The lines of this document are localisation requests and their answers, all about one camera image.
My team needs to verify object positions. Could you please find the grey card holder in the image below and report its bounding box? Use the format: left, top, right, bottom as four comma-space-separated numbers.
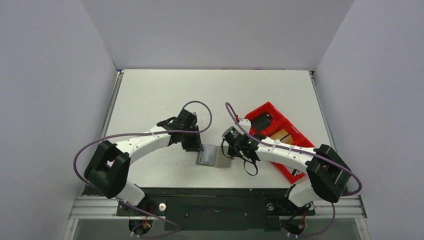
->
196, 144, 232, 168

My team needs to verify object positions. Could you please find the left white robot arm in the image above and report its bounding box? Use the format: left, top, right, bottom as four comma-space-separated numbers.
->
83, 109, 203, 215

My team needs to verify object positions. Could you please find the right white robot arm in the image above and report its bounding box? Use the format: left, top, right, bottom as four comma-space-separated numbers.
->
222, 127, 351, 214

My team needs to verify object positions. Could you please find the tan card in tray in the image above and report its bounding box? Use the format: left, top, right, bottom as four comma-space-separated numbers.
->
270, 129, 294, 145

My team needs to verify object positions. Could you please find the black wallet in tray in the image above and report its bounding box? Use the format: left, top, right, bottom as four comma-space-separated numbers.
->
251, 112, 273, 133

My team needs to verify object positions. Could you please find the red plastic tray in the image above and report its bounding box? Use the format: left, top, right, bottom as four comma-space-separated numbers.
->
244, 101, 316, 185

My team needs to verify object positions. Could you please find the black loop cable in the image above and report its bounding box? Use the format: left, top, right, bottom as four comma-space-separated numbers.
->
220, 145, 259, 177

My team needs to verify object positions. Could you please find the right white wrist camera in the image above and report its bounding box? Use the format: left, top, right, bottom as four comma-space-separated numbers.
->
238, 118, 252, 133

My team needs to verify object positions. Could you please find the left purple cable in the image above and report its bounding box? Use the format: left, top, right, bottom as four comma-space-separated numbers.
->
72, 100, 214, 200

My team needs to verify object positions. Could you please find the purple cable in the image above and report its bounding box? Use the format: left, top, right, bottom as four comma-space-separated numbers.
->
72, 100, 214, 200
224, 101, 363, 239

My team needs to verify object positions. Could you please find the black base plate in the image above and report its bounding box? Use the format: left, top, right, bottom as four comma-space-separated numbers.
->
82, 185, 349, 232

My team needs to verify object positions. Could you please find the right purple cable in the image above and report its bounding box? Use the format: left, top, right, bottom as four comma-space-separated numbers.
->
224, 101, 363, 239

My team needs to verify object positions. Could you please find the aluminium frame rail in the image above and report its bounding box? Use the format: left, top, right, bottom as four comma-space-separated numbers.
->
69, 195, 366, 220

